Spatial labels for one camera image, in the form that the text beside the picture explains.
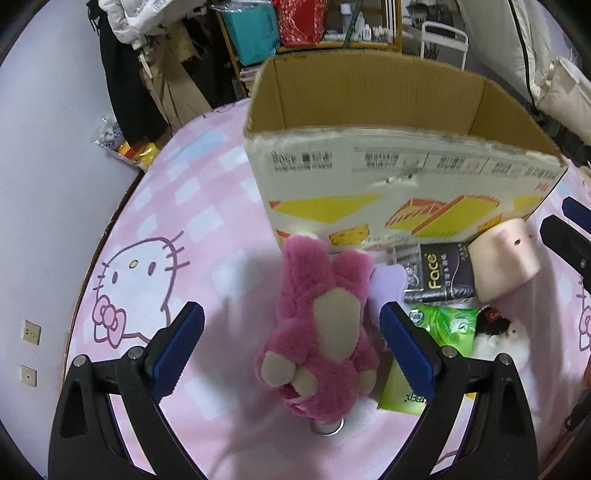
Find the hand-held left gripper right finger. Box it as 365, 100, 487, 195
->
379, 301, 541, 480

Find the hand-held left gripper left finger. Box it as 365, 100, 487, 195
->
48, 301, 206, 480

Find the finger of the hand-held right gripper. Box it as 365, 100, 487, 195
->
540, 215, 591, 278
563, 196, 591, 228

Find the pink plush bear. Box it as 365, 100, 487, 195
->
253, 234, 380, 424

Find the printed cardboard box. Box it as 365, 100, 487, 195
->
243, 52, 570, 254

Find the purple soft pad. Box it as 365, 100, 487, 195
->
369, 264, 409, 309

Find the light green tissue pack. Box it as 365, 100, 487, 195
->
377, 357, 431, 416

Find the pale pink plush roll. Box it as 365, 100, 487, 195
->
467, 218, 542, 303

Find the black tissue pack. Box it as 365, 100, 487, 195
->
392, 241, 476, 305

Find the white and black plush toy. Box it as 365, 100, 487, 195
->
470, 306, 536, 370

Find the cream pillow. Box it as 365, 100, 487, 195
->
531, 55, 591, 145

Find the pink cartoon printed bedsheet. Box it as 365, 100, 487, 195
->
62, 99, 591, 480

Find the white bedding with black trim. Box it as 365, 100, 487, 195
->
455, 0, 591, 100

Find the gold and red snack bag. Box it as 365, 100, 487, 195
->
117, 141, 160, 171

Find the white printed snack bag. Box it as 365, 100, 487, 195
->
93, 116, 126, 154

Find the beige hanging garment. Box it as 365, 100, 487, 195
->
139, 32, 214, 136

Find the black hanging coat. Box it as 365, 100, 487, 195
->
88, 0, 170, 147

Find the yellow metal shelf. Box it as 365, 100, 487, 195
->
213, 0, 403, 99

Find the group of small bottles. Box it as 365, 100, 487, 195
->
341, 2, 394, 43

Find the teal storage box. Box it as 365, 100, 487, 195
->
217, 1, 280, 66

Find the white puffer jacket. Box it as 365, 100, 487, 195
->
98, 0, 214, 49

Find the red patterned bag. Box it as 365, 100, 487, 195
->
272, 0, 329, 47

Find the white metal chair frame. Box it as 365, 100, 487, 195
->
420, 21, 470, 71

